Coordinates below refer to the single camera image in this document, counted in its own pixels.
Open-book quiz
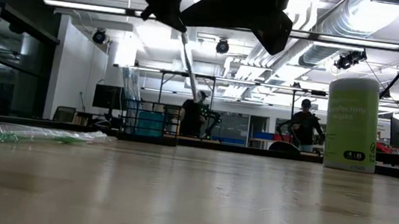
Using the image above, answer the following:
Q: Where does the dark chair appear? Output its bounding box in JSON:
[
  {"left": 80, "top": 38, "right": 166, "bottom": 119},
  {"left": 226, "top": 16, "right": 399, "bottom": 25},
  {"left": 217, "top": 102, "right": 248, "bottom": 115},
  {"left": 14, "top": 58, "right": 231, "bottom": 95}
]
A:
[{"left": 52, "top": 104, "right": 78, "bottom": 125}]

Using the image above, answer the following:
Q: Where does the black monitor on arm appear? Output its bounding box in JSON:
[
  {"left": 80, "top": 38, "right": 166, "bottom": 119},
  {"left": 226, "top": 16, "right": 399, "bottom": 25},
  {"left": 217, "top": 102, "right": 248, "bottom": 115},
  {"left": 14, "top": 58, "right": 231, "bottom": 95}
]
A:
[{"left": 386, "top": 115, "right": 399, "bottom": 151}]

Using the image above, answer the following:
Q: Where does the black computer monitor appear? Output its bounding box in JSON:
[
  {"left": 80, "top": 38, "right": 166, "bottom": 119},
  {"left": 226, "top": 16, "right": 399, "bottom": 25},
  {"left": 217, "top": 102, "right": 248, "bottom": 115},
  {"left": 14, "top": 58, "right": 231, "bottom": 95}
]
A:
[{"left": 91, "top": 83, "right": 135, "bottom": 113}]

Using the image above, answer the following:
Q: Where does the black ceiling spotlight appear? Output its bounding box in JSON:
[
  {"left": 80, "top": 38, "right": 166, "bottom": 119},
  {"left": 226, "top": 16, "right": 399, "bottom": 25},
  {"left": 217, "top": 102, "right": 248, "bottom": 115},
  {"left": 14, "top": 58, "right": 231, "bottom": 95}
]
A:
[
  {"left": 91, "top": 27, "right": 109, "bottom": 46},
  {"left": 214, "top": 37, "right": 232, "bottom": 56},
  {"left": 333, "top": 47, "right": 369, "bottom": 73}
]

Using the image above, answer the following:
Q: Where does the green toothbrush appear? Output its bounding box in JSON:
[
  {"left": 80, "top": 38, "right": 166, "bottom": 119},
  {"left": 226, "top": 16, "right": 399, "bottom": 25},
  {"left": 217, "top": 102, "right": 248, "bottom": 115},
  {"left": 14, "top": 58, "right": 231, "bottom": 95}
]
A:
[
  {"left": 0, "top": 119, "right": 110, "bottom": 157},
  {"left": 172, "top": 29, "right": 212, "bottom": 105}
]

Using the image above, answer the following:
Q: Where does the long ceiling light strip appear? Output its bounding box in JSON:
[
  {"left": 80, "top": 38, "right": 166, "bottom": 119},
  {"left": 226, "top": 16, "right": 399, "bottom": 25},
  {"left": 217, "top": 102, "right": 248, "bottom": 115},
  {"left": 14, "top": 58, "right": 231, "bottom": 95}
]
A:
[
  {"left": 41, "top": 0, "right": 128, "bottom": 16},
  {"left": 316, "top": 34, "right": 399, "bottom": 51}
]

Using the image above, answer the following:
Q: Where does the person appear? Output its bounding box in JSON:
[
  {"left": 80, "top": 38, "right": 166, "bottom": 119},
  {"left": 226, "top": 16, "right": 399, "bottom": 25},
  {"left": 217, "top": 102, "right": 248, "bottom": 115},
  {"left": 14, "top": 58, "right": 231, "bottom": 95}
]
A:
[
  {"left": 276, "top": 95, "right": 329, "bottom": 155},
  {"left": 177, "top": 88, "right": 211, "bottom": 140}
]

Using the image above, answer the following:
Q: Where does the green disinfecting wipes canister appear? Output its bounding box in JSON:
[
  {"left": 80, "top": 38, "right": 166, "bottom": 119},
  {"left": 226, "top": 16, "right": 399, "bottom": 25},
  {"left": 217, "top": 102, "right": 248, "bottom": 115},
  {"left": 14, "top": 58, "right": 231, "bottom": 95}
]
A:
[{"left": 319, "top": 73, "right": 387, "bottom": 175}]

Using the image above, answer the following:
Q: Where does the black wire caddy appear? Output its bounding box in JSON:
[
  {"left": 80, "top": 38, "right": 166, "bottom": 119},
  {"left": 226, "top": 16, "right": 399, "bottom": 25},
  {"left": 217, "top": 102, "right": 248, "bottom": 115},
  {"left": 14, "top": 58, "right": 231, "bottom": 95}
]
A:
[{"left": 117, "top": 97, "right": 183, "bottom": 148}]

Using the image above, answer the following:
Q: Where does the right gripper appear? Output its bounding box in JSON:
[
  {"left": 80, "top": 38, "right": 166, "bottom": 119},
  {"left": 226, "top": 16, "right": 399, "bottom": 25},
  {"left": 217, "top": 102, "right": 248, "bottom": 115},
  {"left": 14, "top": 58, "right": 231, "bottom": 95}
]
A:
[{"left": 175, "top": 0, "right": 320, "bottom": 61}]

